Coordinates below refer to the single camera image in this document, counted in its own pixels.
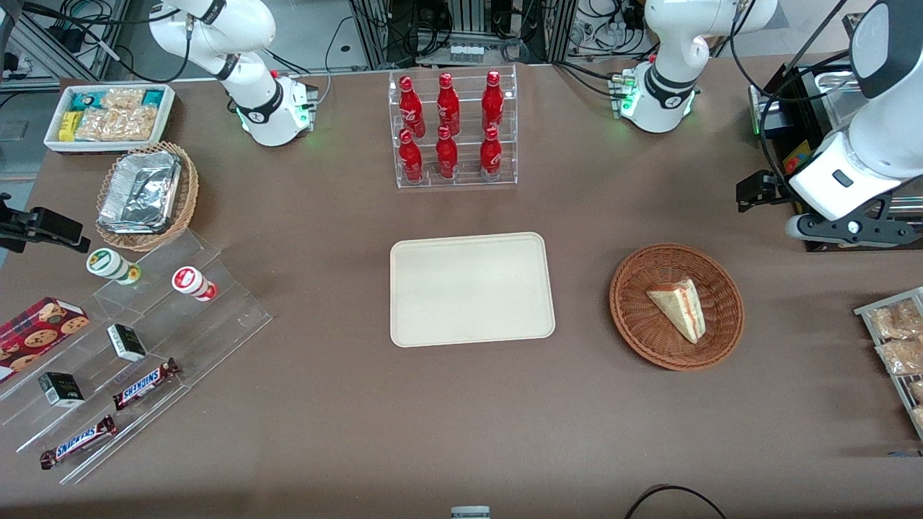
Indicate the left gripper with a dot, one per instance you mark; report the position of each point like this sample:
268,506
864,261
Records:
771,189

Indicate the triangular sandwich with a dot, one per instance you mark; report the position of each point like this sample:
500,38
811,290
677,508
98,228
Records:
681,306

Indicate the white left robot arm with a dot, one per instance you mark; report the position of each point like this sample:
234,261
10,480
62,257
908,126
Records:
667,86

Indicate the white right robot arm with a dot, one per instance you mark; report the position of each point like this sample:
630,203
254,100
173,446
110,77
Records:
267,108

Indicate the dark brown wicker basket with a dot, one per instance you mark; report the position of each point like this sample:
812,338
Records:
634,317

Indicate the beige plastic tray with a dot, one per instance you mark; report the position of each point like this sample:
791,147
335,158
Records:
472,288

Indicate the light brown wicker basket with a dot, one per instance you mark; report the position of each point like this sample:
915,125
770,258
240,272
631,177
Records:
189,194

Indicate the clear bag of pastries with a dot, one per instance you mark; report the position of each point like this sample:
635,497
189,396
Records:
894,321
901,357

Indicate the steel warmer pan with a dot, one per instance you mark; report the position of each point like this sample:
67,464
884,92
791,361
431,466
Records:
840,101

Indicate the black food warmer machine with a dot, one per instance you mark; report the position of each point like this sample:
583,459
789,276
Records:
775,122

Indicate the red cola bottle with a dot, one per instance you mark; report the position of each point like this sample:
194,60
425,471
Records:
411,162
411,108
492,101
490,158
446,158
448,104

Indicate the clear acrylic bottle rack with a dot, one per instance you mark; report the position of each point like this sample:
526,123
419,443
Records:
465,180

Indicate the small grey white device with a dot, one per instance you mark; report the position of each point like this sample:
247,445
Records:
470,512

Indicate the clear acrylic step display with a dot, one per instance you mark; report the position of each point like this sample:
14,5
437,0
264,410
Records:
216,317

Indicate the red lid cup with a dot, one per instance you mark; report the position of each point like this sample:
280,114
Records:
189,281

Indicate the teal snack packet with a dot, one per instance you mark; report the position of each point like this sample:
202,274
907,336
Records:
153,97
86,101

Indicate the stack of foil containers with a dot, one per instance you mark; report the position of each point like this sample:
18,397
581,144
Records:
140,191

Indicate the Snickers bar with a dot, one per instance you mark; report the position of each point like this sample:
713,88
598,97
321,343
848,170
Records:
144,384
78,442

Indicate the small black box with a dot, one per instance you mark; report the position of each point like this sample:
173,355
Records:
126,342
61,389

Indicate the clear bag of crackers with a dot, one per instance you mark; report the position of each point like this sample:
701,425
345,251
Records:
115,126
122,98

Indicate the green lid cup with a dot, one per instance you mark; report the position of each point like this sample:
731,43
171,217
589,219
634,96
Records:
108,264

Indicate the yellow snack packet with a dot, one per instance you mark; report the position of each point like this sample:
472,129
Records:
68,127

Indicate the white plastic snack bin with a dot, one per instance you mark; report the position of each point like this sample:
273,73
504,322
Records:
54,140

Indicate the red cookie box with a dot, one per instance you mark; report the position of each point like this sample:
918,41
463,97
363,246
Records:
36,335

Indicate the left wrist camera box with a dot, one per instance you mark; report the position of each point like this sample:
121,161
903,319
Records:
761,191

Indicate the aluminium frame structure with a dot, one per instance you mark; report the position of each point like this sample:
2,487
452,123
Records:
469,29

